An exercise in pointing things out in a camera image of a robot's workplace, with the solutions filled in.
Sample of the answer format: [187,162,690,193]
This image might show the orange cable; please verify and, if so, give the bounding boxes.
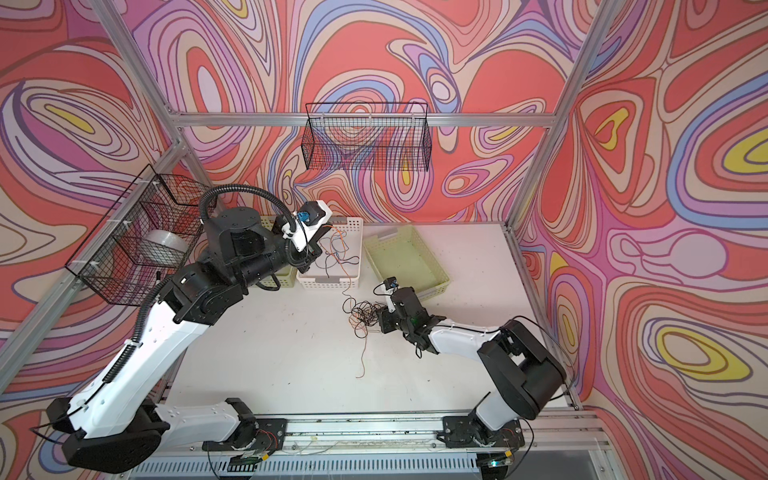
[326,227,385,380]

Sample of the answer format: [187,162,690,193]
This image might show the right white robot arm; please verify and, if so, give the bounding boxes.
[377,279,567,448]

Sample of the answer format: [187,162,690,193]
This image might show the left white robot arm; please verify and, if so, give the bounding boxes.
[46,201,332,474]

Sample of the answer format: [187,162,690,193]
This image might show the left green plastic basket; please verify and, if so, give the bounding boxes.
[257,215,301,289]

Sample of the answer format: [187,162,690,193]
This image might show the green plastic basket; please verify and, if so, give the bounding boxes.
[363,225,451,300]
[257,215,301,289]

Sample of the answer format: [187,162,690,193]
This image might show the white plastic basket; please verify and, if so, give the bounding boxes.
[296,217,364,290]

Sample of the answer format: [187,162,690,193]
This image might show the right green plastic basket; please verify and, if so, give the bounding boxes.
[363,225,451,300]

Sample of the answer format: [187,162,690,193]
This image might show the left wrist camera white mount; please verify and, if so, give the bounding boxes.
[282,200,332,252]

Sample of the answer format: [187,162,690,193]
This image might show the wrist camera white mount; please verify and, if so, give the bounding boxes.
[383,277,399,313]
[282,200,332,252]

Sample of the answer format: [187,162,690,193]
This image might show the black corrugated hose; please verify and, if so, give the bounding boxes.
[199,184,298,232]

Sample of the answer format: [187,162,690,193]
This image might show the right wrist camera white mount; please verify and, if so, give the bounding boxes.
[383,277,399,313]

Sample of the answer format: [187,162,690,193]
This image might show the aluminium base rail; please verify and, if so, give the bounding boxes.
[119,410,607,460]

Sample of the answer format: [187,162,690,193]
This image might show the black wire basket left wall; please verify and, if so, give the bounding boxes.
[65,166,208,306]

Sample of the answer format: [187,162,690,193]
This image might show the black wire basket wall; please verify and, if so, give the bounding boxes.
[65,166,208,306]
[301,101,432,172]

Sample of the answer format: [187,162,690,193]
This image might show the black wire basket back wall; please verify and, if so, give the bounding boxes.
[301,101,432,172]

